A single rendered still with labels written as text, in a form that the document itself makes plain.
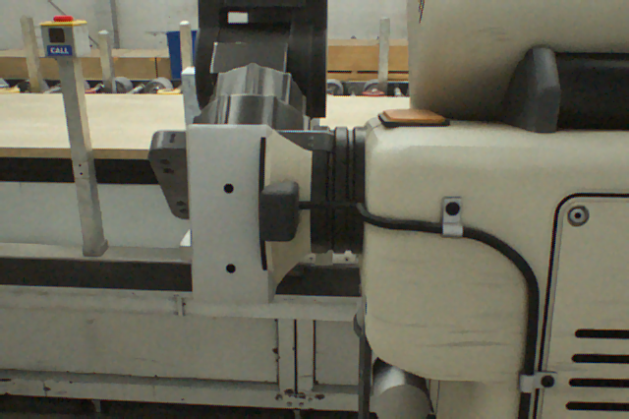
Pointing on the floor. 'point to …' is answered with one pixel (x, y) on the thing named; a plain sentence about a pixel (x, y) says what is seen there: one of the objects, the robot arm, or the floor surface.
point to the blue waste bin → (177, 52)
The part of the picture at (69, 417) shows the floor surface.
